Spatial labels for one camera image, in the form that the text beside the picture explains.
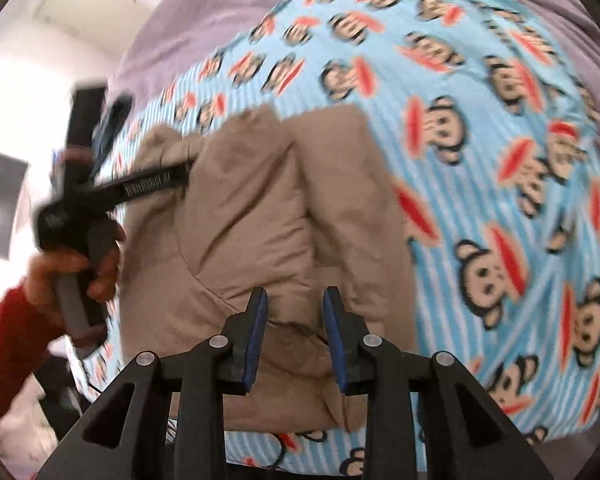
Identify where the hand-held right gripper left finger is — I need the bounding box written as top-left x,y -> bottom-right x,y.
35,287 -> 269,480

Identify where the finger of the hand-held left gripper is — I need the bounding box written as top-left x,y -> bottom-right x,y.
94,94 -> 133,171
92,162 -> 191,206

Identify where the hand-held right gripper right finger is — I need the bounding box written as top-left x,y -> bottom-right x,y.
321,286 -> 556,480

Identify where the tan padded jacket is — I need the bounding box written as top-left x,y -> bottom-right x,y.
112,105 -> 421,436

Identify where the person's left hand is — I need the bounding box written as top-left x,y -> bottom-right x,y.
22,232 -> 127,323

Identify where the dark grey panel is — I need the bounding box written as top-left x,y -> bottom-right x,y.
0,151 -> 31,261

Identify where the purple bed sheet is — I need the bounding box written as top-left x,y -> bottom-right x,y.
107,0 -> 600,161

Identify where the white crumpled cloth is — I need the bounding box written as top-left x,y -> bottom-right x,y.
0,385 -> 63,476

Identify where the blue striped printed blanket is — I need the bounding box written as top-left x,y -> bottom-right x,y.
70,0 -> 600,478

